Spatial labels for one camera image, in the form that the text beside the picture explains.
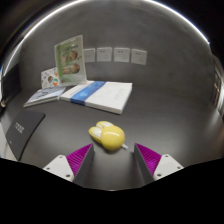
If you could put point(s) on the green leaflet in clear stand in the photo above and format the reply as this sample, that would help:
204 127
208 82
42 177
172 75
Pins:
70 60

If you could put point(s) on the white book with blue band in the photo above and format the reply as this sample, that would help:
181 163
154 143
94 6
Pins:
100 95

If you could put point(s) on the yellow computer mouse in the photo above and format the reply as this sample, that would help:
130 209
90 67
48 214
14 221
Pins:
108 135

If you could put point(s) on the black mouse pad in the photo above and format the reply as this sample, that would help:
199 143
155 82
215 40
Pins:
23 131

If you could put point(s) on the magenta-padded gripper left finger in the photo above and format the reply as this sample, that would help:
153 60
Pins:
78 162

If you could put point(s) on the grey-blue thin booklet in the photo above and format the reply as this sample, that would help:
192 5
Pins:
45 95

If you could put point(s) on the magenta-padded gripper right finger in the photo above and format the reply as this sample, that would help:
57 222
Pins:
150 162

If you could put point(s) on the white card with colourful stickers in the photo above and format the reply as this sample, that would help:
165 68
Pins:
49 78

